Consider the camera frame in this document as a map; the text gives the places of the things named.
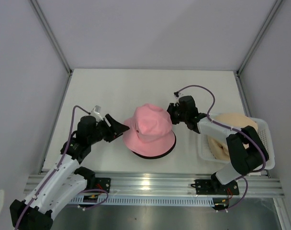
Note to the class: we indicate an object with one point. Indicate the white slotted cable duct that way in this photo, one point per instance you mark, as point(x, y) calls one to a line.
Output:
point(191, 201)

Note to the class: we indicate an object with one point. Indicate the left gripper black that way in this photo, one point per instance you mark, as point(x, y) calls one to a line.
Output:
point(115, 130)

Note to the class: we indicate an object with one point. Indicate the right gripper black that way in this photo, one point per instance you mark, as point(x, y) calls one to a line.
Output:
point(172, 107)

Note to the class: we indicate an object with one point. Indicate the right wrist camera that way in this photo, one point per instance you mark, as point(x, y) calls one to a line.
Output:
point(177, 95)

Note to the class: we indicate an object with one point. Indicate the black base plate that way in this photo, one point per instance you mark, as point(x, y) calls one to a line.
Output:
point(103, 183)
point(212, 187)

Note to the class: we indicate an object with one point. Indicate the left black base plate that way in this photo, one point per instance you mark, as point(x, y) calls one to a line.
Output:
point(103, 183)

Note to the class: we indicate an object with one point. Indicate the aluminium mounting rail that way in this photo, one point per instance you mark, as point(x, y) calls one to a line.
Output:
point(177, 184)

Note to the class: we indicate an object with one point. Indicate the aluminium frame post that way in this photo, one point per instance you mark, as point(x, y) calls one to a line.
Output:
point(274, 10)
point(50, 34)

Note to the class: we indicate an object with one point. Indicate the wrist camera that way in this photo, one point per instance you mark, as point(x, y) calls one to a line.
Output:
point(96, 113)
point(177, 95)

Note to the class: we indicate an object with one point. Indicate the black hat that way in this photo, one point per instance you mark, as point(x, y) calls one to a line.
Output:
point(158, 156)

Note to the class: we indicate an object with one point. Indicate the white plastic basket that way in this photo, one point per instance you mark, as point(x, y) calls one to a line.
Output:
point(204, 152)

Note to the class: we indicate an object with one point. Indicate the right aluminium frame post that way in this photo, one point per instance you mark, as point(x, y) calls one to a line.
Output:
point(274, 10)

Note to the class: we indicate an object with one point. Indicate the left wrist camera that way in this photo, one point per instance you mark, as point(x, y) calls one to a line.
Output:
point(96, 113)

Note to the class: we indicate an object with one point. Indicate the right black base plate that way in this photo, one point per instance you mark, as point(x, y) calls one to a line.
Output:
point(212, 187)

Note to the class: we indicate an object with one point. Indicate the left aluminium frame post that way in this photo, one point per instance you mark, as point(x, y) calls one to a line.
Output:
point(50, 34)

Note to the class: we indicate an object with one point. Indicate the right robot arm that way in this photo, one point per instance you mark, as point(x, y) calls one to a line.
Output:
point(246, 150)

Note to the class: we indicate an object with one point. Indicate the beige hat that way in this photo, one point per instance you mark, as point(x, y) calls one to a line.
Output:
point(219, 149)

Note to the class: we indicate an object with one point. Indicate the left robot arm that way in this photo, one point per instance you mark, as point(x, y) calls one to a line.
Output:
point(67, 178)

